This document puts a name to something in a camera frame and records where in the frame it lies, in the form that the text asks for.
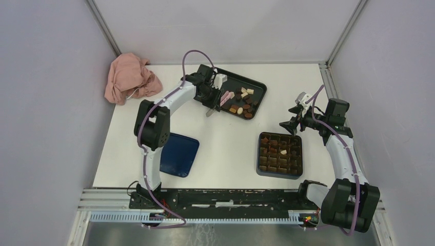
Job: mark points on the blue tin lid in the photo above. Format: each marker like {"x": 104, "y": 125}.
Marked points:
{"x": 178, "y": 155}

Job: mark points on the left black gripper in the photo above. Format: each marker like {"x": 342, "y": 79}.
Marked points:
{"x": 215, "y": 103}

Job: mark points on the blue chocolate box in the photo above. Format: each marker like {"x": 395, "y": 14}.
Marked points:
{"x": 271, "y": 163}

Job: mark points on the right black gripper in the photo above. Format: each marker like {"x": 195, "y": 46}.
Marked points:
{"x": 291, "y": 125}

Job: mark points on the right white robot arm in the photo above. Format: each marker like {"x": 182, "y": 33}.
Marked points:
{"x": 350, "y": 203}

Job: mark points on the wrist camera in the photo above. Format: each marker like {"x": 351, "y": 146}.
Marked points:
{"x": 219, "y": 79}
{"x": 304, "y": 100}

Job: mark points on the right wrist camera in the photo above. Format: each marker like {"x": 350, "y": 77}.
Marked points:
{"x": 304, "y": 100}

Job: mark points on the black chocolate tray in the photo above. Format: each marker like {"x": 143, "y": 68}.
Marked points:
{"x": 239, "y": 84}

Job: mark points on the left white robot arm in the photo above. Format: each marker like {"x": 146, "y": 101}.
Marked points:
{"x": 152, "y": 126}

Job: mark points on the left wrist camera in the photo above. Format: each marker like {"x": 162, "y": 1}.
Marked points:
{"x": 219, "y": 79}

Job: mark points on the pink cat paw tongs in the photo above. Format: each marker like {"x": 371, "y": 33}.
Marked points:
{"x": 224, "y": 98}

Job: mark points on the brown rectangular chocolate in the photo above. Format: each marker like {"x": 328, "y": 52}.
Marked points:
{"x": 265, "y": 140}

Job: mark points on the pink cloth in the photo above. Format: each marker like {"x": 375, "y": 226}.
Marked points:
{"x": 129, "y": 78}

